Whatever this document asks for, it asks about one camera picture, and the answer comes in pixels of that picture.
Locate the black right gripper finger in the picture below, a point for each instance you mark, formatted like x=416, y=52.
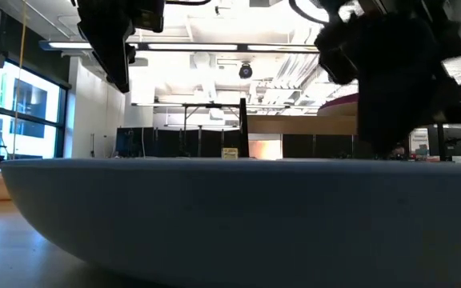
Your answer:
x=390, y=116

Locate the pink plate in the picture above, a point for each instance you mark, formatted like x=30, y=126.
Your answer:
x=344, y=100

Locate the light blue plate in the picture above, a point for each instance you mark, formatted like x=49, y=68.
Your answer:
x=234, y=216

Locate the person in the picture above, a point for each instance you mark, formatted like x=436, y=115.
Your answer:
x=398, y=152

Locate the white text sign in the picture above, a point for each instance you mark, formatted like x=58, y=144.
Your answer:
x=419, y=140

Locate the long ceiling light strip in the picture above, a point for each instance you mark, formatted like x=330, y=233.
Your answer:
x=190, y=46

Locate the black computer monitor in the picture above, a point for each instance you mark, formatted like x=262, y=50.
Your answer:
x=452, y=142

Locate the black room partition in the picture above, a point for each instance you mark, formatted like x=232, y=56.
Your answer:
x=166, y=144
x=318, y=146

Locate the black ceiling spotlight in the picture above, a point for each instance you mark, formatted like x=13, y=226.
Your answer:
x=245, y=72

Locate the yellow poster sign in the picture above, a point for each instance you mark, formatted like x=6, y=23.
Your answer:
x=229, y=154

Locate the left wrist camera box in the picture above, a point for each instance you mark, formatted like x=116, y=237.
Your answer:
x=150, y=18

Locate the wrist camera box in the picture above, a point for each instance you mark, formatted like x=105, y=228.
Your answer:
x=150, y=18
x=334, y=60

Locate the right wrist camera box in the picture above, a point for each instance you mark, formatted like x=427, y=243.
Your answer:
x=334, y=60

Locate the tall black frame table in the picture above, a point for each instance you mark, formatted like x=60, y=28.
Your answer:
x=198, y=105

